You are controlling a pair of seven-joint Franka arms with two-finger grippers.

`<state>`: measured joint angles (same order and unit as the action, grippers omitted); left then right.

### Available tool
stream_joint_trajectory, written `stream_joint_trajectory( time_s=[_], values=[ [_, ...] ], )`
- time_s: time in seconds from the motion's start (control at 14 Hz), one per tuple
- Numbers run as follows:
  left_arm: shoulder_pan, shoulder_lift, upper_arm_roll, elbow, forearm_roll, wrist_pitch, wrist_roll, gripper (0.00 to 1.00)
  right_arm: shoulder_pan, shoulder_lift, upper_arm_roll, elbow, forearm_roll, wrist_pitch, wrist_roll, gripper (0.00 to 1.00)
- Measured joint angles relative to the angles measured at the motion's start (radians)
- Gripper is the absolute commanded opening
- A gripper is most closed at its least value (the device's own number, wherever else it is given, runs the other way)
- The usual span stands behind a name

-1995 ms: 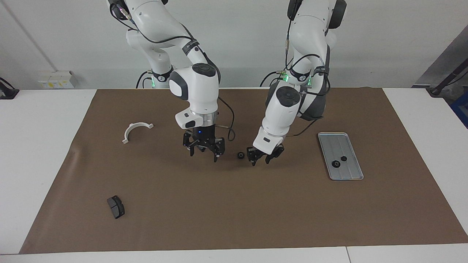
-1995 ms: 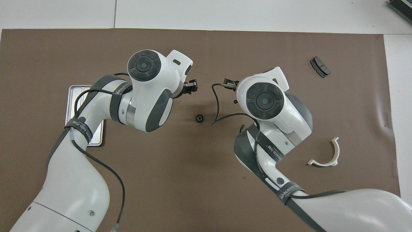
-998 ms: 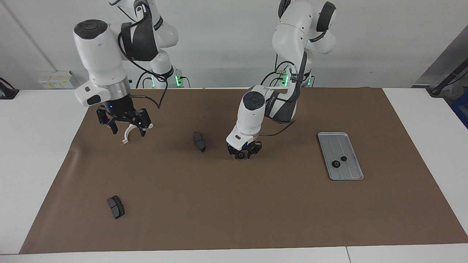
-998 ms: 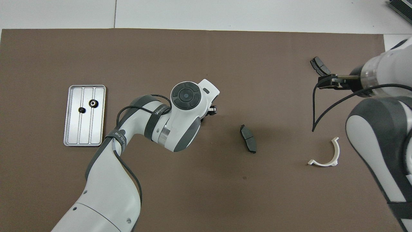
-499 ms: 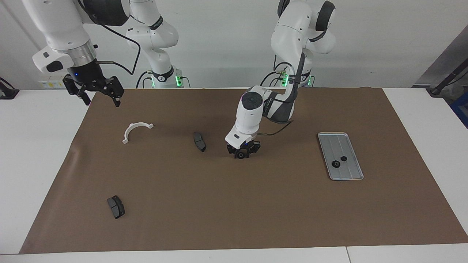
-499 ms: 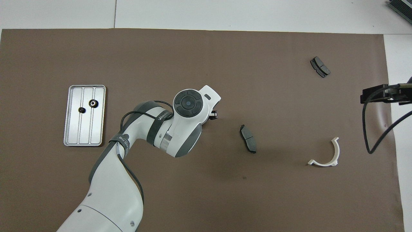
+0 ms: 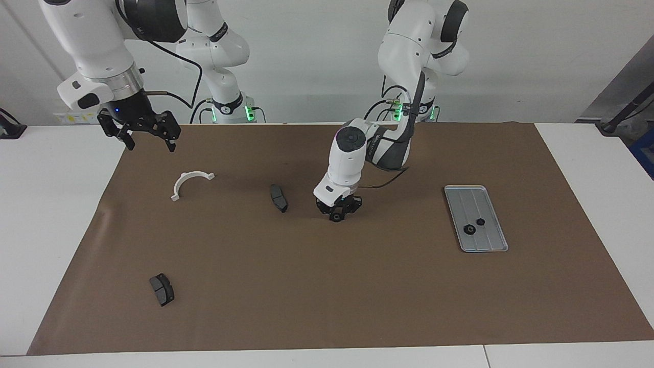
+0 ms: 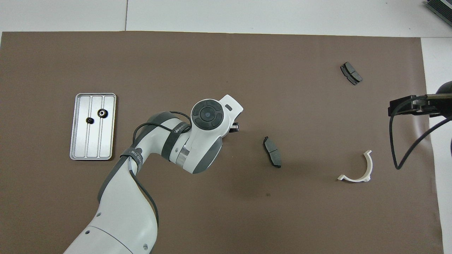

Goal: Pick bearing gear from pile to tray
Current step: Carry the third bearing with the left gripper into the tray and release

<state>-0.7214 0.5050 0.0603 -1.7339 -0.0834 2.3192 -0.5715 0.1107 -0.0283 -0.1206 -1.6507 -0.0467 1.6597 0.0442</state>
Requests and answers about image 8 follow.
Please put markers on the white curved plastic bracket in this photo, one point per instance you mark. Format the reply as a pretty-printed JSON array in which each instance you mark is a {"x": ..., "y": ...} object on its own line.
[{"x": 370, "y": 164}]

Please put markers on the black bearing gear silver hub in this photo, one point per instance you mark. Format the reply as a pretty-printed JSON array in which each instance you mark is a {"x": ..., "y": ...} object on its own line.
[{"x": 102, "y": 113}]

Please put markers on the thin dark grey brake pad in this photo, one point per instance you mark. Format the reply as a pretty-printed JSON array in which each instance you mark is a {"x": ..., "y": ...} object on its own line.
[{"x": 272, "y": 150}]

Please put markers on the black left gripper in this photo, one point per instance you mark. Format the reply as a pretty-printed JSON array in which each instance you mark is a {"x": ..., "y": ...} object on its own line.
[{"x": 234, "y": 128}]

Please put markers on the grey ribbed device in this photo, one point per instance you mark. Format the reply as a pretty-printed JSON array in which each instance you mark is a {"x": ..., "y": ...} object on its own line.
[{"x": 441, "y": 8}]

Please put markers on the small black bearing gear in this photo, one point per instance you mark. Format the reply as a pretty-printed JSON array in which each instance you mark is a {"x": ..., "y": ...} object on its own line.
[{"x": 90, "y": 120}]

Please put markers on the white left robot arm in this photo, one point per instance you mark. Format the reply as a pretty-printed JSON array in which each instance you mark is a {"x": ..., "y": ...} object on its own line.
[{"x": 120, "y": 211}]

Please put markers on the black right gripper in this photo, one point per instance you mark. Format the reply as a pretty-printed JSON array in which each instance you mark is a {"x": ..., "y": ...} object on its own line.
[{"x": 441, "y": 106}]

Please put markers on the silver metal tray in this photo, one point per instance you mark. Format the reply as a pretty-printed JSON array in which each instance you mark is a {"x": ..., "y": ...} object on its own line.
[{"x": 107, "y": 141}]

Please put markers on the brown table mat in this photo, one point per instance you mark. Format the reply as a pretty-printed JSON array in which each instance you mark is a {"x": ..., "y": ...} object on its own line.
[{"x": 212, "y": 63}]

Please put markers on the thick dark grey brake pad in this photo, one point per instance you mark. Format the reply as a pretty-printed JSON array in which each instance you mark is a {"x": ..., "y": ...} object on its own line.
[{"x": 351, "y": 73}]

